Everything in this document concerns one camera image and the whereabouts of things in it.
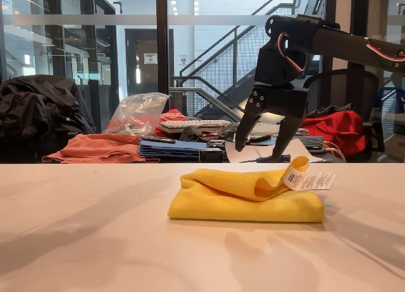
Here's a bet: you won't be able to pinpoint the small crumpled black bag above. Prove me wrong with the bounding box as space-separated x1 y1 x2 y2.
179 125 203 143

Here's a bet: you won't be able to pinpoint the metal staircase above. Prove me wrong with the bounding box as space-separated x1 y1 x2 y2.
169 0 327 122

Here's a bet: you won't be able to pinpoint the small black box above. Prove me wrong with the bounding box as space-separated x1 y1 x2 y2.
199 147 223 163

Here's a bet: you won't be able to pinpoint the black office chair red jacket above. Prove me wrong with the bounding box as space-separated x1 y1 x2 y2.
302 69 385 162

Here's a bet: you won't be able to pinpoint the white keyboard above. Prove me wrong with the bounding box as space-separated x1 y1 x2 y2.
157 118 234 134

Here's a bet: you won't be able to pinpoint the coral t-shirt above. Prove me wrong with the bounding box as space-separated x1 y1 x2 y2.
42 133 161 164

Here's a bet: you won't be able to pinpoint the large crumpled black bag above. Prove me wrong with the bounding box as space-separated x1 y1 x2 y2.
221 123 243 138

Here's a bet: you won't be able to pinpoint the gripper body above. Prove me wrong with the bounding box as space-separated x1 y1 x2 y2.
252 82 309 119

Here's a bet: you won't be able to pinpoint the clear plastic bag with parts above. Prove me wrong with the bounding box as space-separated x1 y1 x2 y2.
103 92 171 137

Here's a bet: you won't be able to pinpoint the white lined paper sheet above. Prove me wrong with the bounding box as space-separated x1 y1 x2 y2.
225 138 327 163

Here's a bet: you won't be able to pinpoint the yellow microfiber towel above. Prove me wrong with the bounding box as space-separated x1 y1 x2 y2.
166 155 339 223

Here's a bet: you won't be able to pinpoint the blue handled screwdriver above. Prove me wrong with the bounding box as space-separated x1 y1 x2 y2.
252 154 291 164

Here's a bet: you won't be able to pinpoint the red cloth white print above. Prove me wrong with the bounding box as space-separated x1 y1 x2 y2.
106 108 188 138

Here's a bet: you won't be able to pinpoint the white cables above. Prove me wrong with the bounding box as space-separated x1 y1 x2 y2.
322 141 347 162

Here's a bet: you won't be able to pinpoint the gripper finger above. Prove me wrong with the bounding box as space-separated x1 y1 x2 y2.
271 113 306 162
235 88 270 153

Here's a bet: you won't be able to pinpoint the dark framed door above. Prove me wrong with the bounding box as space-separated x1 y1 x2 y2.
125 28 174 97

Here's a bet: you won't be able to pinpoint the black desk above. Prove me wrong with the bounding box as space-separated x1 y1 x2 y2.
34 132 349 164

